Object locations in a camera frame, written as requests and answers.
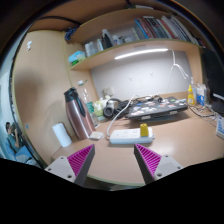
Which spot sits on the yellow glue bottle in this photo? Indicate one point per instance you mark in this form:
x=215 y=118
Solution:
x=190 y=98

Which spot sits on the green tissue pack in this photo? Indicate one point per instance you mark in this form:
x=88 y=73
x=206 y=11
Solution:
x=76 y=57

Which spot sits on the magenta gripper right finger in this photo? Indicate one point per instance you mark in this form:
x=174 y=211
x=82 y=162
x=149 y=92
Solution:
x=153 y=166

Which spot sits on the black laptop with stickers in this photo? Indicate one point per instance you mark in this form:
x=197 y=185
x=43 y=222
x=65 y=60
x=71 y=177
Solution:
x=156 y=108

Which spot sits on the copper thermos bottle black lid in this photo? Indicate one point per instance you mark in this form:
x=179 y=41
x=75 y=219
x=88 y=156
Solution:
x=78 y=114

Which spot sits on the row of books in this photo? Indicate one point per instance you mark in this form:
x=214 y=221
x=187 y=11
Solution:
x=148 y=27

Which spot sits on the white paper roll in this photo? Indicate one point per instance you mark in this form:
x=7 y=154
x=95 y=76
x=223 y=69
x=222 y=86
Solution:
x=62 y=134

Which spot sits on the person in background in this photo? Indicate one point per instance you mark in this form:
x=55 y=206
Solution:
x=16 y=151

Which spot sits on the black monitor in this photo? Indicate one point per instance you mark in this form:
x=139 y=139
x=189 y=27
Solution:
x=214 y=72

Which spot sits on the white carton box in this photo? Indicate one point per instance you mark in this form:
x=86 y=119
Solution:
x=201 y=96

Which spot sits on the small beige pad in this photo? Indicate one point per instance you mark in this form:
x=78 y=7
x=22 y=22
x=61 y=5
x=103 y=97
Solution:
x=96 y=135

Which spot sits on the clear plastic water bottle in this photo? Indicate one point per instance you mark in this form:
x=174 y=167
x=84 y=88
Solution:
x=84 y=94

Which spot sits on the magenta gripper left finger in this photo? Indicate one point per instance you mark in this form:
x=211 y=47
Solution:
x=75 y=167

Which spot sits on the white LED light bar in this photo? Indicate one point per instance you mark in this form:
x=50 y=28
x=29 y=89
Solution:
x=141 y=52

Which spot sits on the yellow charger plug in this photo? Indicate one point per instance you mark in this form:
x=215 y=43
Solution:
x=144 y=130

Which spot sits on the white power strip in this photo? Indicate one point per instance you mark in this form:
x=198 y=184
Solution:
x=130 y=136

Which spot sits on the wooden shelf board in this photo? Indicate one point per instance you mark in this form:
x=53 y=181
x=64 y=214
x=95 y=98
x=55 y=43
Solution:
x=109 y=54

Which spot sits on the black headphones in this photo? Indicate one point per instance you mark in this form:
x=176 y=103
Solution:
x=112 y=108

